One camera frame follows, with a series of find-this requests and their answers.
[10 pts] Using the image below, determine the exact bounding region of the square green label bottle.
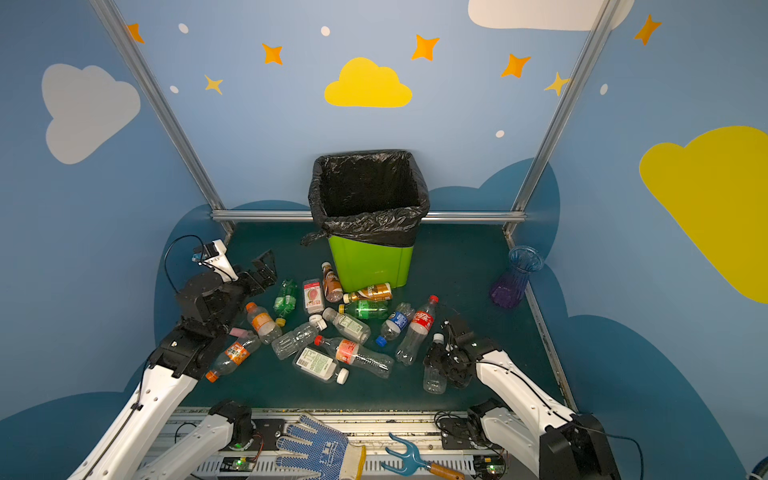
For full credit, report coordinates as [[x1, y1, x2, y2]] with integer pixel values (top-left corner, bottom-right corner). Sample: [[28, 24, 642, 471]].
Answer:
[[293, 347, 349, 385]]

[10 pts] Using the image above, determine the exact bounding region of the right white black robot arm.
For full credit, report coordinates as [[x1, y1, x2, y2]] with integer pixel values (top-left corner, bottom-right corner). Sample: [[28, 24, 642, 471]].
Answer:
[[424, 316, 621, 479]]

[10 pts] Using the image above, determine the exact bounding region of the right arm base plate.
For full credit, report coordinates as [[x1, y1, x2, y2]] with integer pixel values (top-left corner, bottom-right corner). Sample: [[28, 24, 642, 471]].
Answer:
[[434, 411, 501, 450]]

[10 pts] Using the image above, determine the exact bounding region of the purple translucent plastic vase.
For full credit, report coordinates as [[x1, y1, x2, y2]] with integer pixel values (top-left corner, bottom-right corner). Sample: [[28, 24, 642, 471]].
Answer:
[[489, 245, 544, 309]]

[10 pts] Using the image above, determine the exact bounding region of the crushed green plastic bottle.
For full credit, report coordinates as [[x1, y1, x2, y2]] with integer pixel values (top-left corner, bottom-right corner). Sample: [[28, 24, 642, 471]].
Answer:
[[273, 279, 298, 327]]

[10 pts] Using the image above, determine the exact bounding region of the orange soda bottle orange cap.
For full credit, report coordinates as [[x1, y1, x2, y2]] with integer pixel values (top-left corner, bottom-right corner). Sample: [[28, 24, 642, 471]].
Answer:
[[205, 331, 261, 383]]

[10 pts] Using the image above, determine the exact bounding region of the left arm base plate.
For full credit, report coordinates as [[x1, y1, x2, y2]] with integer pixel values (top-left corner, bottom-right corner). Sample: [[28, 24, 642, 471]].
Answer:
[[228, 418, 286, 452]]

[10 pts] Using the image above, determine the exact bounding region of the gold label brown bottle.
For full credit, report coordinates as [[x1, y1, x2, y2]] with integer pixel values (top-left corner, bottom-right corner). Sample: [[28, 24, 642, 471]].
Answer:
[[343, 282, 393, 304]]

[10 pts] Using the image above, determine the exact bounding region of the long orange label red-cap bottle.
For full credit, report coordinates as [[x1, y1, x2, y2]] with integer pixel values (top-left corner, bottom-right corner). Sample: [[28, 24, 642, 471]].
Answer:
[[314, 335, 395, 379]]

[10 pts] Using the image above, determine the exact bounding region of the blue cap water bottle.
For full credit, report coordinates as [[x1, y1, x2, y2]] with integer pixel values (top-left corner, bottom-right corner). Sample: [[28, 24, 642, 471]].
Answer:
[[375, 302, 415, 347]]

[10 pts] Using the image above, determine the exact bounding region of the green label clear bottle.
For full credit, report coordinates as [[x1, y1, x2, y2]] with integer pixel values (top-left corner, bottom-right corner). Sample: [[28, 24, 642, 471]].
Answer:
[[322, 307, 371, 344]]

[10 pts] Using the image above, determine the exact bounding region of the brown coffee drink bottle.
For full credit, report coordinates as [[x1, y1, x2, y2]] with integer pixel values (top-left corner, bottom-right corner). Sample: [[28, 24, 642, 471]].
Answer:
[[321, 262, 344, 303]]

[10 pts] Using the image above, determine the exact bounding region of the black bin liner bag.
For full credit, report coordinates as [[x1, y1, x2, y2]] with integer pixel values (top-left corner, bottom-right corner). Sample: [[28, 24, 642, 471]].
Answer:
[[301, 149, 430, 248]]

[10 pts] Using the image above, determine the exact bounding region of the green plastic waste bin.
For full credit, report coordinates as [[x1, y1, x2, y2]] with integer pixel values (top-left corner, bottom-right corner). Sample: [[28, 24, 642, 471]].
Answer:
[[328, 236, 413, 292]]

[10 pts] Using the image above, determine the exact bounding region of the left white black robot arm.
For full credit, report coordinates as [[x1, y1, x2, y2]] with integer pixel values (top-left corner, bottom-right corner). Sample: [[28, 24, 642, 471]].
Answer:
[[70, 251, 277, 479]]

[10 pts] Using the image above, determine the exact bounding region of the guava juice clear bottle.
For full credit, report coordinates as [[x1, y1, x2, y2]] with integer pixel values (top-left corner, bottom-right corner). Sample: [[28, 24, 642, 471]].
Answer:
[[302, 279, 325, 315]]

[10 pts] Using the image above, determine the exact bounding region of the green soda bottle yellow cap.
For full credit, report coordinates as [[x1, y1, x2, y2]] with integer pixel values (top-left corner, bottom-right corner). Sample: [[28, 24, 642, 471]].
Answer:
[[339, 300, 389, 321]]

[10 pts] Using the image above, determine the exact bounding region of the clear water bottle white cap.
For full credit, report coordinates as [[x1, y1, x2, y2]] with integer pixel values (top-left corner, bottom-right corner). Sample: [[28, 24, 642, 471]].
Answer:
[[423, 333, 447, 395]]

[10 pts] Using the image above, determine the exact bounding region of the white blue dotted work glove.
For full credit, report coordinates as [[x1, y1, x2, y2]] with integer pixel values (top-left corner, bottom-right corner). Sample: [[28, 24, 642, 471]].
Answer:
[[275, 414, 366, 480]]

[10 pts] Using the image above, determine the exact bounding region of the red cola label bottle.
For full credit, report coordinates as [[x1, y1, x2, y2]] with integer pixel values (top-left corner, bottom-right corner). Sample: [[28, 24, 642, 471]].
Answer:
[[395, 295, 439, 366]]

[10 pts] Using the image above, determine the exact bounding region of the teal hand rake tool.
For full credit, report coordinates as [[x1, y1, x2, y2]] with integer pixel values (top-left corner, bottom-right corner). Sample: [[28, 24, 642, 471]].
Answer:
[[379, 433, 466, 480]]

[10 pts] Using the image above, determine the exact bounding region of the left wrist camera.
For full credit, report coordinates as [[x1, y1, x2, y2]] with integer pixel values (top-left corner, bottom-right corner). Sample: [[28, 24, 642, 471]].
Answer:
[[191, 239, 234, 275]]

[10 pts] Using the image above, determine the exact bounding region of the small orange label bottle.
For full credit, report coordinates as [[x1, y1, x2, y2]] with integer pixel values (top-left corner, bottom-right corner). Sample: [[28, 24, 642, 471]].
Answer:
[[245, 302, 283, 344]]

